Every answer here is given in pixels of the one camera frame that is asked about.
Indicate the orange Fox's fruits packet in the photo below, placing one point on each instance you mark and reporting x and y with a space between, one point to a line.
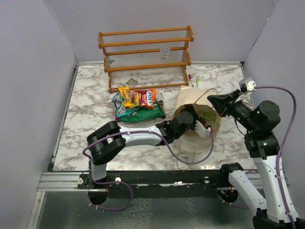
143 98

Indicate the purple capped marker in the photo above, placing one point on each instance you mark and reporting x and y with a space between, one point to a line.
190 79

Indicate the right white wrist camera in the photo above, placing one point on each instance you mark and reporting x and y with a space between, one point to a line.
246 87

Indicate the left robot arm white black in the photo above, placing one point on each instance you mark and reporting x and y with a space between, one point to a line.
106 142

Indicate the light green snack packet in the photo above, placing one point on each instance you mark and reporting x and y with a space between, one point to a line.
208 114

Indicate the teal snack packet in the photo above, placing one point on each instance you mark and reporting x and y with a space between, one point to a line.
122 110

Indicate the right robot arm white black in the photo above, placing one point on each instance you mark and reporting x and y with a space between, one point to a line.
274 209

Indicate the wooden orange shelf rack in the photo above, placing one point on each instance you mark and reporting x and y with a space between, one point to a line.
124 47

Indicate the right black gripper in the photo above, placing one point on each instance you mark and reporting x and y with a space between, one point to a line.
224 103

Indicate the yellow M&M's packet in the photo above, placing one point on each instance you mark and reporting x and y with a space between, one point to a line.
126 95

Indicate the grey clip on shelf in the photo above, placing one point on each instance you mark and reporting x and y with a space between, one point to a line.
139 56

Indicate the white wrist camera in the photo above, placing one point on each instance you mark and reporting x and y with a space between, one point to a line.
246 87
201 130

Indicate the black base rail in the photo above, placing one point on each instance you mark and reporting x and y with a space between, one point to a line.
161 184

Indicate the beige paper bag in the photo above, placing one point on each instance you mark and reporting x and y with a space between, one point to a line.
191 144

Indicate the small red white box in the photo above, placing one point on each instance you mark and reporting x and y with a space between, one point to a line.
116 85

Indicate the clear plastic jar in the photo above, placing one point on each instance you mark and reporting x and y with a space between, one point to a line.
165 52

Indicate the brown snack bag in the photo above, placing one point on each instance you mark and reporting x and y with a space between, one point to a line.
159 100

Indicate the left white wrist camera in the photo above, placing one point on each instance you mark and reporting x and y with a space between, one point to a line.
201 130

